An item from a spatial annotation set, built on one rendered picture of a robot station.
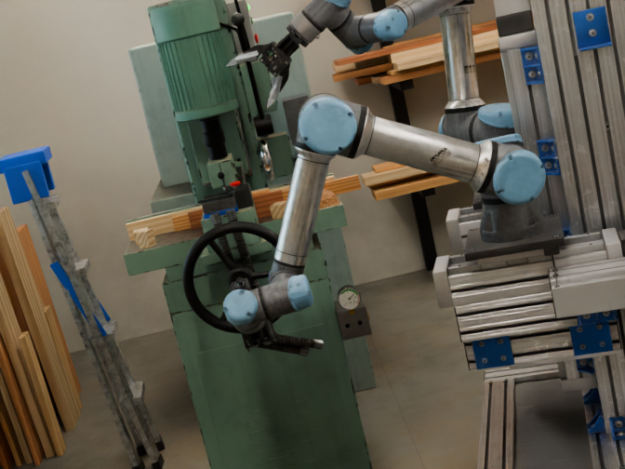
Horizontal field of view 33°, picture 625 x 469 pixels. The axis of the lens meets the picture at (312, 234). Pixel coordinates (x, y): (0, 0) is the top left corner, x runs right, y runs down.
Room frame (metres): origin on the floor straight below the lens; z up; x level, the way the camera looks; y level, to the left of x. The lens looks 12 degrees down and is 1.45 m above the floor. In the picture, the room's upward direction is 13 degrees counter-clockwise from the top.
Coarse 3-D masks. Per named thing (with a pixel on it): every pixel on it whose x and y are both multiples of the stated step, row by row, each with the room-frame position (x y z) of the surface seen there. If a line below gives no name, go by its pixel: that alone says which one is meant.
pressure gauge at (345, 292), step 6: (342, 288) 2.72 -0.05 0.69; (348, 288) 2.72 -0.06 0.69; (354, 288) 2.72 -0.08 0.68; (342, 294) 2.72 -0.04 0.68; (348, 294) 2.72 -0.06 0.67; (354, 294) 2.72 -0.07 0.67; (342, 300) 2.72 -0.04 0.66; (348, 300) 2.72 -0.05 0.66; (354, 300) 2.72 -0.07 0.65; (360, 300) 2.72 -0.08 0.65; (342, 306) 2.72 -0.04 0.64; (348, 306) 2.72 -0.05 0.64; (354, 306) 2.72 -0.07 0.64; (354, 312) 2.74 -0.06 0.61
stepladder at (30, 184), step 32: (0, 160) 3.47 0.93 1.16; (32, 160) 3.47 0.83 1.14; (32, 192) 3.45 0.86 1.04; (64, 256) 3.45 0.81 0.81; (64, 288) 3.46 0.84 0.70; (96, 320) 3.46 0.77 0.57; (96, 352) 3.48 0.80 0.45; (128, 384) 3.64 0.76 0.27; (128, 416) 3.63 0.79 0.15; (128, 448) 3.45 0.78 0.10; (160, 448) 3.62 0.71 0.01
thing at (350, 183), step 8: (352, 176) 2.94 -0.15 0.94; (328, 184) 2.94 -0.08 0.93; (336, 184) 2.94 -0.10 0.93; (344, 184) 2.94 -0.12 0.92; (352, 184) 2.94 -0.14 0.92; (360, 184) 2.94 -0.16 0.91; (336, 192) 2.94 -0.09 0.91; (344, 192) 2.94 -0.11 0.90; (176, 216) 2.95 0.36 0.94; (184, 216) 2.93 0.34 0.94; (176, 224) 2.93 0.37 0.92; (184, 224) 2.93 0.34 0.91
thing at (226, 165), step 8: (208, 160) 2.98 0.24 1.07; (216, 160) 2.94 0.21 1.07; (224, 160) 2.90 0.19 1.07; (232, 160) 2.91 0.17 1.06; (208, 168) 2.89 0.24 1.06; (216, 168) 2.89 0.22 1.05; (224, 168) 2.89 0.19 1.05; (232, 168) 2.89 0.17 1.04; (216, 176) 2.89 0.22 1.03; (232, 176) 2.89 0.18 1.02; (216, 184) 2.89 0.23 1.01; (224, 184) 2.89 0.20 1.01
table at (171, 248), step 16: (320, 208) 2.79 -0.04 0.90; (336, 208) 2.78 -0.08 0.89; (272, 224) 2.78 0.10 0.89; (320, 224) 2.78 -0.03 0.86; (336, 224) 2.78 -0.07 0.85; (160, 240) 2.86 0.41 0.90; (176, 240) 2.81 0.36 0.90; (192, 240) 2.78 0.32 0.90; (128, 256) 2.78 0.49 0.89; (144, 256) 2.78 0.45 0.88; (160, 256) 2.78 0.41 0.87; (176, 256) 2.78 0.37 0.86; (208, 256) 2.68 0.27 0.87; (240, 256) 2.68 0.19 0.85; (128, 272) 2.78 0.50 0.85; (144, 272) 2.78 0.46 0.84
